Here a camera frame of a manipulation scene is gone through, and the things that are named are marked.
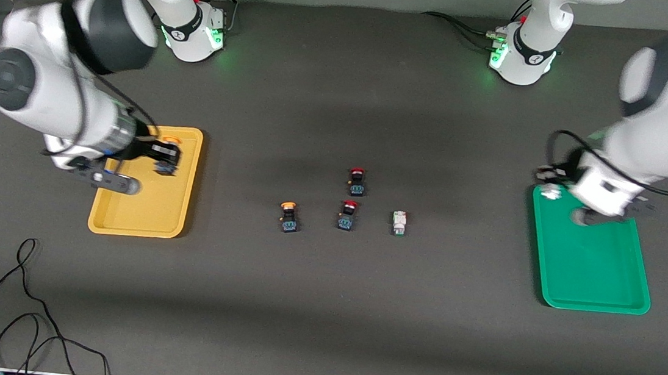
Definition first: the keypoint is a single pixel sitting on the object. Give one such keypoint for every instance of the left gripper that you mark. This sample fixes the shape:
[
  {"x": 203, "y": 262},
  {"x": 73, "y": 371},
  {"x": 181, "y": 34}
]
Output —
[{"x": 572, "y": 161}]

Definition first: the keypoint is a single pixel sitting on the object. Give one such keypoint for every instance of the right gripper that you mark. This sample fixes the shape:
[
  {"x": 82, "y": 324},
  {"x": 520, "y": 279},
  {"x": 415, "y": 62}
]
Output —
[{"x": 147, "y": 147}]

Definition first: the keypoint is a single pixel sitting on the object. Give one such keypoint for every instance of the yellow push button red mark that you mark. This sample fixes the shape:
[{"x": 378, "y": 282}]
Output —
[{"x": 170, "y": 139}]

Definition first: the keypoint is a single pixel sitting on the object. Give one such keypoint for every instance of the white green button orange block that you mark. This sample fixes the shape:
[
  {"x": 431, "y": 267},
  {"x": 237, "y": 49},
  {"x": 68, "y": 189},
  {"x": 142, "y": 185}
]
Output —
[{"x": 550, "y": 193}]

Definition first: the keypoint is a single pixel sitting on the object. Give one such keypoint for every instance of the yellow push button green mark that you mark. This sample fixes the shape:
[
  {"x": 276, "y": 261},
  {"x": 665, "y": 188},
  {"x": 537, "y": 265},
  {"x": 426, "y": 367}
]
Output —
[{"x": 289, "y": 225}]

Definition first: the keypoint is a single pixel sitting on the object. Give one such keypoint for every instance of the white green button switch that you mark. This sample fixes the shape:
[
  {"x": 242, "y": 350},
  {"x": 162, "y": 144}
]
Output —
[{"x": 399, "y": 221}]

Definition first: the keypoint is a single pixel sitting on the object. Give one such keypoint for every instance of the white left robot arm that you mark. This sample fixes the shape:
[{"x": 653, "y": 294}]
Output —
[{"x": 665, "y": 121}]

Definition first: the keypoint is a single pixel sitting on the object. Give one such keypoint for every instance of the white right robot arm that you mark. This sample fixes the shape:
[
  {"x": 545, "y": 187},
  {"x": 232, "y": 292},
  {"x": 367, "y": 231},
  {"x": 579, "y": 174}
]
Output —
[{"x": 38, "y": 79}]

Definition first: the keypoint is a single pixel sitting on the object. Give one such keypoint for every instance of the yellow plastic tray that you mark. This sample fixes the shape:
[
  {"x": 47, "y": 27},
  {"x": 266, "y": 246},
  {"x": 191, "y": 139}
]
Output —
[{"x": 148, "y": 212}]

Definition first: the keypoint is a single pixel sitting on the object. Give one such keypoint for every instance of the green plastic tray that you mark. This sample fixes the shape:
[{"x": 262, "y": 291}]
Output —
[{"x": 596, "y": 268}]

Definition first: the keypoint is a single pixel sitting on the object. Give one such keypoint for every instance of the red push button switch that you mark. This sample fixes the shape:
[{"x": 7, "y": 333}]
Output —
[
  {"x": 346, "y": 221},
  {"x": 357, "y": 188}
]

